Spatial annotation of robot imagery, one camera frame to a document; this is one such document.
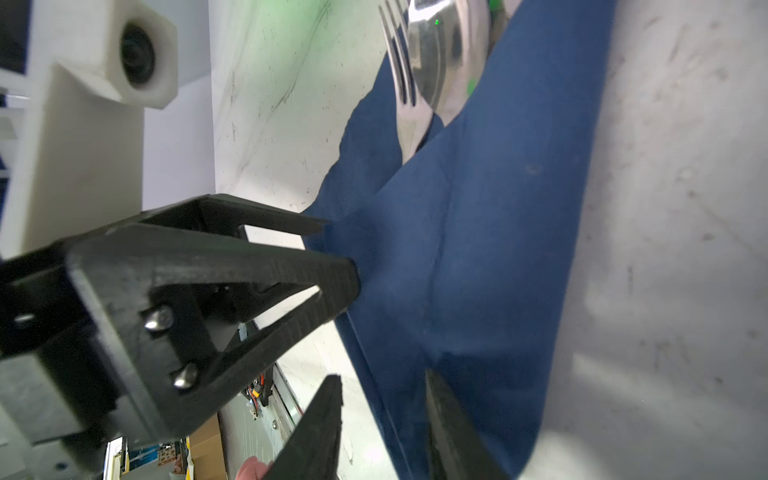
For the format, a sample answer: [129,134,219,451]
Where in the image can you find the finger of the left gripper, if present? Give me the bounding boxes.
[112,194,327,240]

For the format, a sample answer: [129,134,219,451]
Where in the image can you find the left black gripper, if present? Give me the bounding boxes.
[1,224,360,474]

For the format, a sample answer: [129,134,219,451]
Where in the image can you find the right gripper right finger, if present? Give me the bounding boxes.
[425,369,508,480]

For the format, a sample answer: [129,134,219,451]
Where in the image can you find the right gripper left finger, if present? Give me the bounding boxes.
[263,375,343,480]

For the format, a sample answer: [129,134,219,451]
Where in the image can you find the dark blue paper napkin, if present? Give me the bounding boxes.
[304,1,616,479]

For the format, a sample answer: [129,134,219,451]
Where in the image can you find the silver metal fork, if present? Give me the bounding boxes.
[378,0,433,164]

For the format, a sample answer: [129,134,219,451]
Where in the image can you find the silver metal spoon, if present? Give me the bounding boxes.
[407,0,491,126]

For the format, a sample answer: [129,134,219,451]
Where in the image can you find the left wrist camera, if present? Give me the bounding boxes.
[1,1,178,258]

